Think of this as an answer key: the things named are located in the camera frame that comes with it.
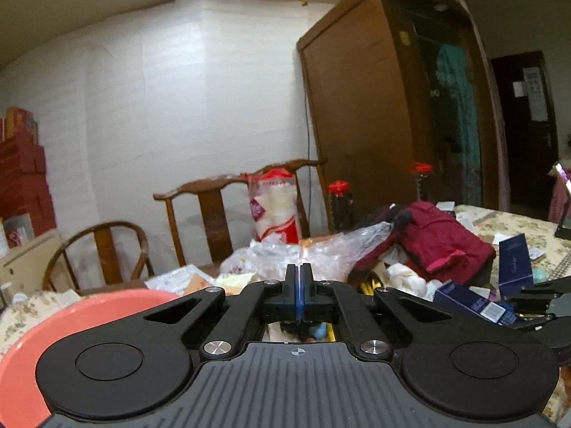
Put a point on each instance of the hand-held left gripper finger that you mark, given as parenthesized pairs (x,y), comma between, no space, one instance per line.
(302,294)
(293,294)

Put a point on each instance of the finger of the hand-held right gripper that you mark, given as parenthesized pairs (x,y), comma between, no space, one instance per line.
(542,289)
(555,334)

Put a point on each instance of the pink plastic basin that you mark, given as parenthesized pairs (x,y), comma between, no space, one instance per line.
(26,334)

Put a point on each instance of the floral cloth desktop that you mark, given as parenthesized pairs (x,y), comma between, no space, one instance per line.
(513,227)

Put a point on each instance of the upright dark blue box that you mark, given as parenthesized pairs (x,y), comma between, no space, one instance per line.
(515,261)

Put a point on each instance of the crumpled clear plastic bag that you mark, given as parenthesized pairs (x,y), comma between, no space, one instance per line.
(330,249)

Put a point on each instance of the flat dark blue box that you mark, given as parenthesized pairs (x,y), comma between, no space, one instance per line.
(473,301)

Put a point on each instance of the red-lidded snack jar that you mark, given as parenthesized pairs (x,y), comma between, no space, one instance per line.
(274,207)

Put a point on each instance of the dark bottle with red cap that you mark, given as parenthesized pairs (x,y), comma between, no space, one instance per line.
(340,207)
(421,178)

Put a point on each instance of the black glove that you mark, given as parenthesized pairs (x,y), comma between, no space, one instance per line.
(383,223)

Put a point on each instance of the white crumpled plastic bag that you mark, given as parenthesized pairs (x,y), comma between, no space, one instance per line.
(410,278)

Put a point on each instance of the tall-back wooden chair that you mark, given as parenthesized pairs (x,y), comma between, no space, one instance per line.
(214,214)

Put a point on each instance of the dark red padded garment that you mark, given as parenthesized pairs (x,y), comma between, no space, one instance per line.
(439,236)

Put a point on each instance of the dark door with paper notes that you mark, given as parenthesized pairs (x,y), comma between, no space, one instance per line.
(528,151)

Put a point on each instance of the teal hanging garment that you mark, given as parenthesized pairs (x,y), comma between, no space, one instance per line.
(461,120)

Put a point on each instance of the brown wooden wardrobe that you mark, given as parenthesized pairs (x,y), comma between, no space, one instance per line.
(361,111)

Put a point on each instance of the round-back wooden chair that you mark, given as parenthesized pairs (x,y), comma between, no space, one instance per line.
(102,232)

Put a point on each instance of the stack of red boxes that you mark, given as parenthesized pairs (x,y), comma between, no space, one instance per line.
(24,178)

